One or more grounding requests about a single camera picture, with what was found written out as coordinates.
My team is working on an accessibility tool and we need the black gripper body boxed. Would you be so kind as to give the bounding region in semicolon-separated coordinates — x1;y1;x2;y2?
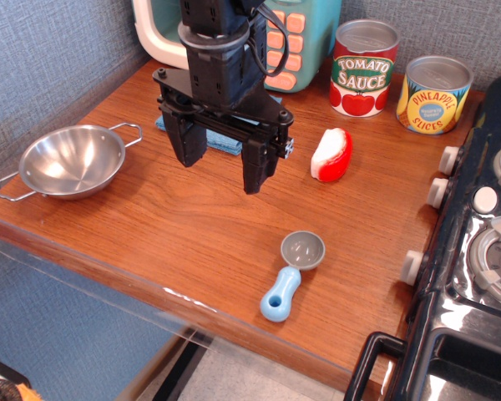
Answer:
153;44;293;158

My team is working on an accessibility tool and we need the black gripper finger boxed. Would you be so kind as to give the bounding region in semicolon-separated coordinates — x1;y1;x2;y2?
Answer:
162;109;207;167
241;140;278;195

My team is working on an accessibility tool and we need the silver metal bowl with handles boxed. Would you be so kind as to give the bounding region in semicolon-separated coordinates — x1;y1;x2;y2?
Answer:
0;122;143;202

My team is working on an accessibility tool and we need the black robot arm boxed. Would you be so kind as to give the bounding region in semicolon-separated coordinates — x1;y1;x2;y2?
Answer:
153;1;294;195

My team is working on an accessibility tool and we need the blue folded cloth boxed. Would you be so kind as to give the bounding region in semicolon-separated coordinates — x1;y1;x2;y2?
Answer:
155;95;282;155

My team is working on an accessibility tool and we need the red white toy apple slice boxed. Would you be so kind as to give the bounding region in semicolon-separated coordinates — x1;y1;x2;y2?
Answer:
311;128;353;182

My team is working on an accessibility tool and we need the teal toy microwave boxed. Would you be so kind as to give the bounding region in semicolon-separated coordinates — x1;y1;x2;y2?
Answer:
132;0;342;93

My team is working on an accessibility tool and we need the tomato sauce toy can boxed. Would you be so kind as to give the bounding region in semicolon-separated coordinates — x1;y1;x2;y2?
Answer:
329;19;400;118

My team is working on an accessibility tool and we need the pineapple slices toy can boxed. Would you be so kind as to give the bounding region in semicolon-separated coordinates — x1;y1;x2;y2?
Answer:
396;55;473;135

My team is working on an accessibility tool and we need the black toy stove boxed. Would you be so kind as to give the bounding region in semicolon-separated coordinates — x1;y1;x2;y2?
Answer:
345;77;501;400

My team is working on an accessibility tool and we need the blue handled grey scoop spoon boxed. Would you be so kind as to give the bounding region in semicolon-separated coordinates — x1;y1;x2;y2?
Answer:
260;231;326;322

